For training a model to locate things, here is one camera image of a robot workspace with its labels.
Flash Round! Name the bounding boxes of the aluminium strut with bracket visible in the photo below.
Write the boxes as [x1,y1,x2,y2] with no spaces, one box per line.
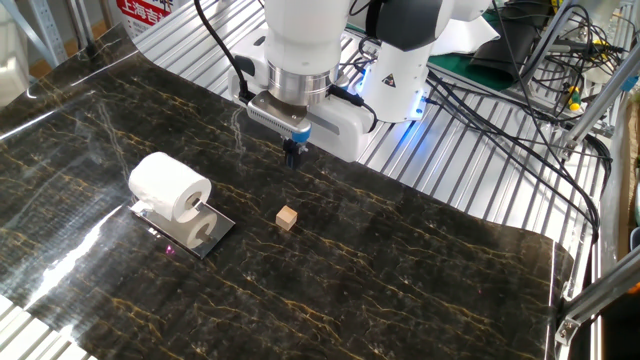
[554,247,640,347]

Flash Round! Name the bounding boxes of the aluminium frame strut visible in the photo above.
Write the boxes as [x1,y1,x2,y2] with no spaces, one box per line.
[558,49,640,157]

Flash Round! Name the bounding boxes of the white paper sheet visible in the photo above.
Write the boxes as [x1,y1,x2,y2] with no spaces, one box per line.
[429,17,501,57]

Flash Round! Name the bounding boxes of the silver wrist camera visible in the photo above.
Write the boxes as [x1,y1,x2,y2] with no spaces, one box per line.
[246,91,313,145]

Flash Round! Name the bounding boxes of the black camera cable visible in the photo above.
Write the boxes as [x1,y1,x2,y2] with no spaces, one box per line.
[193,0,256,105]

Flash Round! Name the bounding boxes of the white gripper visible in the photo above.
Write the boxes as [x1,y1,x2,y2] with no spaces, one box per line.
[228,28,377,171]

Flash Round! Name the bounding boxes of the white toilet paper roll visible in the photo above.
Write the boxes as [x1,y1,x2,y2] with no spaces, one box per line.
[127,151,213,225]

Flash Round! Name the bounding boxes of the chrome paper roll holder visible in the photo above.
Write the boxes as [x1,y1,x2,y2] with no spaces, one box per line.
[128,197,236,260]

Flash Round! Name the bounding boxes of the black pouch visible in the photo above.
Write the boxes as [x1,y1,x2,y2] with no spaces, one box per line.
[469,19,542,84]

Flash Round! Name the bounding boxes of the tangled black cables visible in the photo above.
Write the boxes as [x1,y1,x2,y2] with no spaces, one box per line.
[542,0,629,121]

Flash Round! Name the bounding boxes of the yellow green handle screwdriver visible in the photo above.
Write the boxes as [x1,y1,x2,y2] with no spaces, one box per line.
[564,84,584,113]

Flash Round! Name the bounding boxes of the black marble pattern mat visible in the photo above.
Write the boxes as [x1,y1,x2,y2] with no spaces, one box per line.
[0,24,575,360]

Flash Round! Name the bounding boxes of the grey metal shelf upright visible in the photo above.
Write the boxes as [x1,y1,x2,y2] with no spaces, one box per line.
[0,0,69,67]

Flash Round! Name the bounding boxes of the red and white sign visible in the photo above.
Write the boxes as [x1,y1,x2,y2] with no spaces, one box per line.
[115,0,176,39]

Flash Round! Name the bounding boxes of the small wooden cube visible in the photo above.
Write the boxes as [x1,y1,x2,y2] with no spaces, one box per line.
[275,204,299,232]

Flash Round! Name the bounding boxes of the white plastic bin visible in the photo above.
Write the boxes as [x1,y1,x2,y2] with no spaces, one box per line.
[0,9,31,109]

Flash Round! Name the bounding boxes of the thick black cable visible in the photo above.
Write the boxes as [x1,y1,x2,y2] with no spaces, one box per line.
[427,69,602,242]

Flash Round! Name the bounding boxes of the green cutting mat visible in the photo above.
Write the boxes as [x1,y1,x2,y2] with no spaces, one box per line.
[428,9,517,93]

